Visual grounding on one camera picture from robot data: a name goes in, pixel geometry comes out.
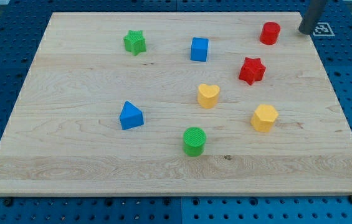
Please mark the yellow heart block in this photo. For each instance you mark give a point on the yellow heart block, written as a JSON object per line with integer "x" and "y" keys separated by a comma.
{"x": 208, "y": 95}

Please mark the green cylinder block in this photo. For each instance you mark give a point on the green cylinder block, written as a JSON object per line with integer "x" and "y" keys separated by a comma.
{"x": 194, "y": 140}

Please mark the blue triangle block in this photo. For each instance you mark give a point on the blue triangle block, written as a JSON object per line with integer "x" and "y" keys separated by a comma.
{"x": 131, "y": 116}

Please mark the light wooden board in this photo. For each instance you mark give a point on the light wooden board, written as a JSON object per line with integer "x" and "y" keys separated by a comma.
{"x": 64, "y": 136}

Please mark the blue cube block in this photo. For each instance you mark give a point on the blue cube block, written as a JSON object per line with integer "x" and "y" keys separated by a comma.
{"x": 199, "y": 49}

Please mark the green star block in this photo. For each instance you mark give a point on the green star block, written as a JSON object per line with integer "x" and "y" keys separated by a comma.
{"x": 134, "y": 42}

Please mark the red star block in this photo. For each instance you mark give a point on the red star block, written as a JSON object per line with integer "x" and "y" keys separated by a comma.
{"x": 252, "y": 70}

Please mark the yellow hexagon block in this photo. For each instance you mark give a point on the yellow hexagon block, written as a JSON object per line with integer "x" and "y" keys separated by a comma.
{"x": 264, "y": 118}

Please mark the red cylinder block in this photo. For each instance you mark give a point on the red cylinder block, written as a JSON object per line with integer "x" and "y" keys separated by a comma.
{"x": 270, "y": 32}

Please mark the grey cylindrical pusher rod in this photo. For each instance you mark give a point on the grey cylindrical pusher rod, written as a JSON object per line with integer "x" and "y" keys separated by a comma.
{"x": 312, "y": 16}

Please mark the white fiducial marker tag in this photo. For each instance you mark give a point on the white fiducial marker tag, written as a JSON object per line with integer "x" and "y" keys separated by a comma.
{"x": 323, "y": 29}

